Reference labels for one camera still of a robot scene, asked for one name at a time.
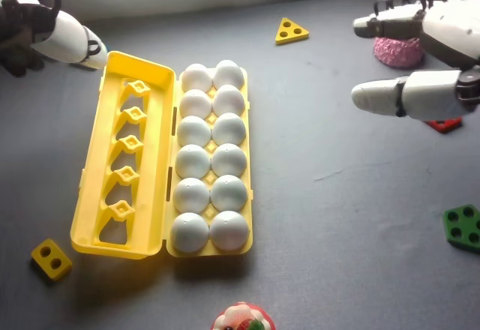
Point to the yellow triangle holed block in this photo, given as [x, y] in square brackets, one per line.
[292, 39]

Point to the yellow egg carton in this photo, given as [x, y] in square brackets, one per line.
[93, 157]

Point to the green pentagon holed block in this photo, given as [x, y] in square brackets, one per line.
[463, 228]

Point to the red holed block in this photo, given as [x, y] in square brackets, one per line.
[444, 125]

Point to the yellow square holed block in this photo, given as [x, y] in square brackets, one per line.
[51, 257]

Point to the pink knobbly toy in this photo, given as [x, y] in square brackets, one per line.
[397, 54]

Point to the toy strawberry cake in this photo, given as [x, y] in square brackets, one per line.
[240, 318]

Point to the white toy egg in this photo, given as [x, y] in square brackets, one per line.
[229, 129]
[228, 193]
[195, 104]
[194, 131]
[228, 160]
[229, 74]
[229, 100]
[197, 77]
[191, 194]
[189, 232]
[229, 230]
[193, 161]

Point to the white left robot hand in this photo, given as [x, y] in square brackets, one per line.
[63, 37]

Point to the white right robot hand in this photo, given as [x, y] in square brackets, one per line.
[450, 30]

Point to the grey table cloth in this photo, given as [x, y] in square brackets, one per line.
[337, 195]

